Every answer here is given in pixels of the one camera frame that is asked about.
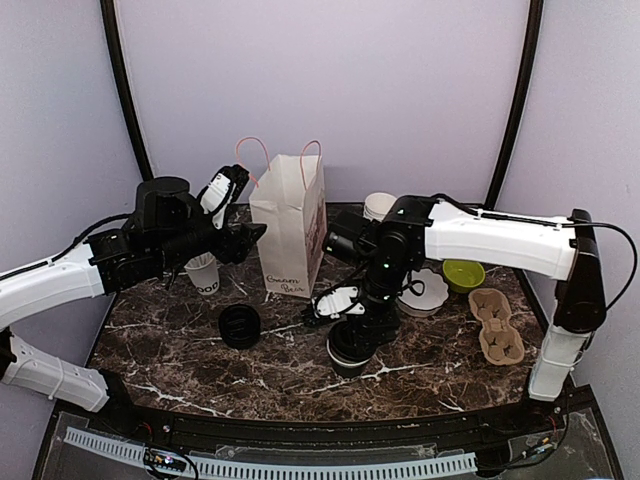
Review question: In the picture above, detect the white scalloped dish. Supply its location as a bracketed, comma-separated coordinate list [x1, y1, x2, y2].
[396, 268, 449, 318]

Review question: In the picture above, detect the black frame post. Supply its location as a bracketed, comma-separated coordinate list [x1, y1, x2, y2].
[484, 0, 544, 210]
[99, 0, 154, 181]

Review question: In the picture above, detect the black paper coffee cup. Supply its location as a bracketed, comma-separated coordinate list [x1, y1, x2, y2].
[326, 325, 375, 379]

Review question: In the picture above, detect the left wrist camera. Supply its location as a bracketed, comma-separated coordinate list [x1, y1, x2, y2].
[197, 164, 250, 229]

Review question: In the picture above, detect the white paper cup with straws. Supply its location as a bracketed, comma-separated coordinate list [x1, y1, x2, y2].
[184, 252, 220, 296]

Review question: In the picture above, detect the brown cardboard cup carrier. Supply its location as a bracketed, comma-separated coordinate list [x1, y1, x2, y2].
[468, 288, 525, 366]

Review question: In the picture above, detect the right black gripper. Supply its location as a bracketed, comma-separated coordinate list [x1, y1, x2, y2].
[346, 258, 411, 355]

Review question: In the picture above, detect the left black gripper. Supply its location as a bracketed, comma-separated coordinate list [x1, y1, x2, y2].
[154, 198, 266, 272]

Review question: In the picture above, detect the stack of paper coffee cups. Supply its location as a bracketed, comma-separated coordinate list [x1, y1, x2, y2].
[363, 192, 397, 222]

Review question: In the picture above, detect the left black frame post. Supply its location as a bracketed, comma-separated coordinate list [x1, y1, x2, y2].
[99, 0, 154, 181]

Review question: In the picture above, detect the green bowl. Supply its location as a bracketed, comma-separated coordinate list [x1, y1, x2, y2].
[442, 259, 486, 294]

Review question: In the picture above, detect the stack of black cup lids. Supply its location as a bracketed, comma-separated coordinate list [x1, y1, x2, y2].
[218, 304, 261, 350]

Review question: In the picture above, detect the right black frame post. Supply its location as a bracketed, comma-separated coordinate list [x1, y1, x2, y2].
[484, 0, 544, 210]

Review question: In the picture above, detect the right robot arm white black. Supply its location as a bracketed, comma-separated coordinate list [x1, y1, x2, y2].
[325, 194, 611, 434]

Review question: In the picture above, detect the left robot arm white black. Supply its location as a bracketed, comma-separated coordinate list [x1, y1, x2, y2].
[1, 164, 266, 436]

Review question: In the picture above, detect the white paper gift bag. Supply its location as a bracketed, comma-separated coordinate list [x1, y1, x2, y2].
[249, 140, 327, 299]

